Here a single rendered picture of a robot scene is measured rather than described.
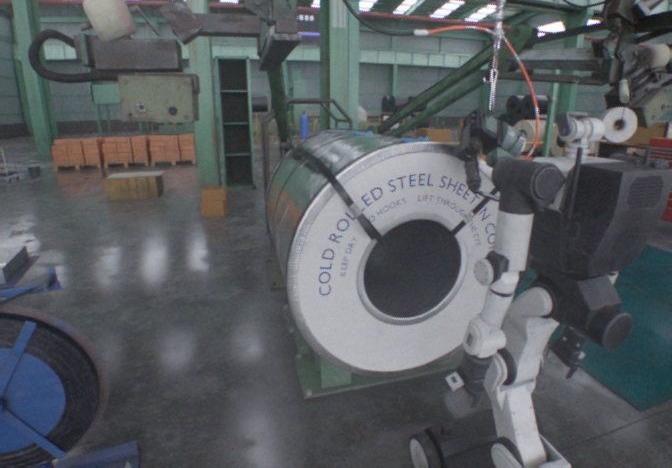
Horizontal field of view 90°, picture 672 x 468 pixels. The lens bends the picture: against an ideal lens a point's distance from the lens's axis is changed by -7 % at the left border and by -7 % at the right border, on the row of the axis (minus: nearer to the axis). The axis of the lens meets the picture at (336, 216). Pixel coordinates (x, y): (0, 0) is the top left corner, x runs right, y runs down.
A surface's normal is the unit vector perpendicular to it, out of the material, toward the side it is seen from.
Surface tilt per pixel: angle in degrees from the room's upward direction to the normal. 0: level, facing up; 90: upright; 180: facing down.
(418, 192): 90
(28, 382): 90
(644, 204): 90
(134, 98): 89
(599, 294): 45
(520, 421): 60
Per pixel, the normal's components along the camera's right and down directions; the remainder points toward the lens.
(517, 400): 0.25, -0.25
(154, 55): 0.26, 0.26
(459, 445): 0.20, -0.49
